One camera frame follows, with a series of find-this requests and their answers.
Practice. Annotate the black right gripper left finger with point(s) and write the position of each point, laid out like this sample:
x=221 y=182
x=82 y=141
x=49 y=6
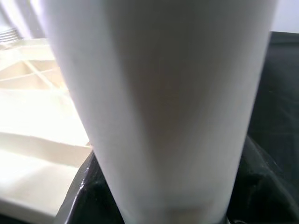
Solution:
x=93 y=198

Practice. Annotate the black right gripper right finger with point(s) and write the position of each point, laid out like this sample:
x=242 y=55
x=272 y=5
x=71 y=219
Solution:
x=264 y=198

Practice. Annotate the white ribbed plastic table top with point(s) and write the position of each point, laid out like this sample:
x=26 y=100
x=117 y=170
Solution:
x=35 y=140

